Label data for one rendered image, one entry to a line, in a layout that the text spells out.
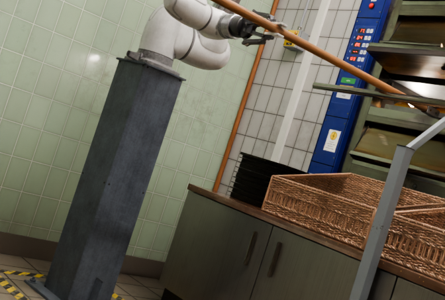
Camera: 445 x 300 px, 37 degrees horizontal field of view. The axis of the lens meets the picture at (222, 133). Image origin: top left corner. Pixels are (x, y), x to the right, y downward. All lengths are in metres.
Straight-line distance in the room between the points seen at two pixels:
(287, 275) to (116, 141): 0.84
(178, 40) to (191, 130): 0.96
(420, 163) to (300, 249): 0.71
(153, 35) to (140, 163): 0.52
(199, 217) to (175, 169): 0.69
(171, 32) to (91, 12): 0.64
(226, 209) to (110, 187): 0.51
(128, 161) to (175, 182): 0.97
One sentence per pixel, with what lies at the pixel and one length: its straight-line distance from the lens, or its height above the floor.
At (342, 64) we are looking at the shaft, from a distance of 2.46.
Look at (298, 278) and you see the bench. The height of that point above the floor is 0.40.
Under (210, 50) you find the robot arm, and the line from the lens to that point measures 2.80.
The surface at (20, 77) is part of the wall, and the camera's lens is 3.13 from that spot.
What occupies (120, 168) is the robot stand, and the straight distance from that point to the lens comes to 2.64.
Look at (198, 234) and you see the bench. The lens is 2.93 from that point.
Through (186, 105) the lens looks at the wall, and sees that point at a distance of 3.55.
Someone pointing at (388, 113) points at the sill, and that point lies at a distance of 3.07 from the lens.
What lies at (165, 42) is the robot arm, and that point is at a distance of 2.70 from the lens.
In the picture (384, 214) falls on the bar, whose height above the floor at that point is 0.72.
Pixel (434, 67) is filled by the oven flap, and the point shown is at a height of 1.38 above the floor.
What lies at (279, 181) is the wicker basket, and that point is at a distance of 2.68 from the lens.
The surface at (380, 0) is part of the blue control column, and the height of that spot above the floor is 1.69.
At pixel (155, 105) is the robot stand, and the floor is 0.85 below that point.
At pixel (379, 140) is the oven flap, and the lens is 3.06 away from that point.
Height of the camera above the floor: 0.72
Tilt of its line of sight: 2 degrees up
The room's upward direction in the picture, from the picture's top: 18 degrees clockwise
